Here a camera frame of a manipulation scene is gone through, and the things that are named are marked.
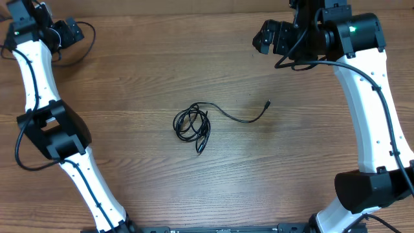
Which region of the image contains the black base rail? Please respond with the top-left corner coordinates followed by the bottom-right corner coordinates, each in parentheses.
top-left (80, 223), bottom-right (318, 233)

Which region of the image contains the short black usb cable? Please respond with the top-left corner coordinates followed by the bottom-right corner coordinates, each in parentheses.
top-left (0, 21), bottom-right (97, 69)

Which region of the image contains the black cable bundle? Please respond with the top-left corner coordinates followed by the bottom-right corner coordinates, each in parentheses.
top-left (172, 100), bottom-right (272, 154)

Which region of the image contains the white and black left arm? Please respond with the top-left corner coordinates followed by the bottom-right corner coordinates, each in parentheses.
top-left (1, 0), bottom-right (138, 232)

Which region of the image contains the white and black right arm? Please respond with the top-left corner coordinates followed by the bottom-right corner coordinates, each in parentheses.
top-left (252, 0), bottom-right (413, 232)

